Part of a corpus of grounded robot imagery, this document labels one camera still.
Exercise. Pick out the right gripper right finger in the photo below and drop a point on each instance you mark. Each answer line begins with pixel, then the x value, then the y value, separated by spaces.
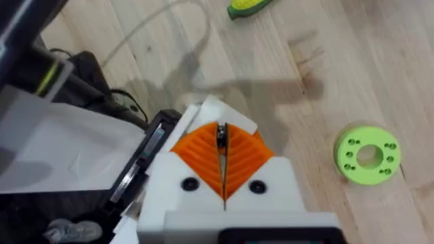
pixel 271 183

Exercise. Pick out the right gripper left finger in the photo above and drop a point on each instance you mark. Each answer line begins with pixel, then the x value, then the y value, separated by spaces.
pixel 169 176

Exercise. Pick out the green disc with holes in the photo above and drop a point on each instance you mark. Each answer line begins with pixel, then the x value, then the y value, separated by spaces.
pixel 379 169

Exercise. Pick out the grey crumpled cloth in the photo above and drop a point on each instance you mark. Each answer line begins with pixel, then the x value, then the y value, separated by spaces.
pixel 73 231

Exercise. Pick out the yellow green toy corn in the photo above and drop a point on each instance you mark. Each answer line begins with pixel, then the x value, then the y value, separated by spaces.
pixel 245 7

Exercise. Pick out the black flat frame plate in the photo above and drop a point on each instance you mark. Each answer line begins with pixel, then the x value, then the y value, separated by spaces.
pixel 149 149

